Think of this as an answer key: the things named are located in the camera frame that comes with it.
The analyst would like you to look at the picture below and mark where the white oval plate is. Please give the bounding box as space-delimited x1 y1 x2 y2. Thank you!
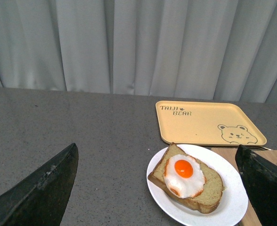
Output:
147 144 248 226

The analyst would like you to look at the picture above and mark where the grey curtain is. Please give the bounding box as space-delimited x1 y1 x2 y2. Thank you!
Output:
0 0 277 103

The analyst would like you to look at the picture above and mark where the fried egg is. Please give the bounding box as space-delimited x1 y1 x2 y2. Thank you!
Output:
163 154 206 199

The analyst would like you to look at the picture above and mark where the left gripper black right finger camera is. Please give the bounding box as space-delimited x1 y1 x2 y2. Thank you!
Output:
235 145 277 226

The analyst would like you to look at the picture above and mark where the yellow bear tray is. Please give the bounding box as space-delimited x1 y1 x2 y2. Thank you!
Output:
155 100 267 146

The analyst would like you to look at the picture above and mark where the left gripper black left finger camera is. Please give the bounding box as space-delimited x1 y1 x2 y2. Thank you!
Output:
0 143 79 226

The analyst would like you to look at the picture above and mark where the wooden cutting board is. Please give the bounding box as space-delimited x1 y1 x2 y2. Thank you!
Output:
211 147 277 226

